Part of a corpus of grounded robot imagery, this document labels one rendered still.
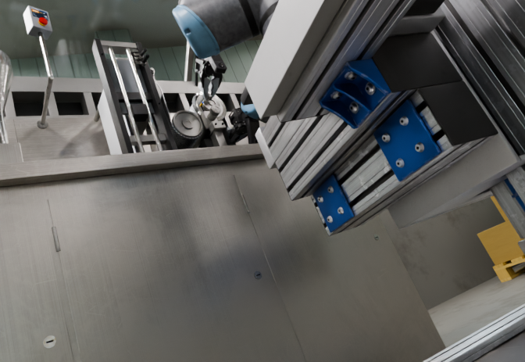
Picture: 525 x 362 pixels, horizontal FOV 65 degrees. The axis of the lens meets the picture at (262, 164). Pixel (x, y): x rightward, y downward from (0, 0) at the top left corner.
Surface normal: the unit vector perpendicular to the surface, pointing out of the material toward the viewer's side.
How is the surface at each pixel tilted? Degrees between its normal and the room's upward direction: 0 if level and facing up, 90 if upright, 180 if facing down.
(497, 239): 90
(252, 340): 90
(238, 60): 90
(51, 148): 90
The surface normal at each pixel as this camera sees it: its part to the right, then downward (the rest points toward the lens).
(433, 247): 0.30, -0.46
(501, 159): -0.88, 0.20
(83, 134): 0.48, -0.49
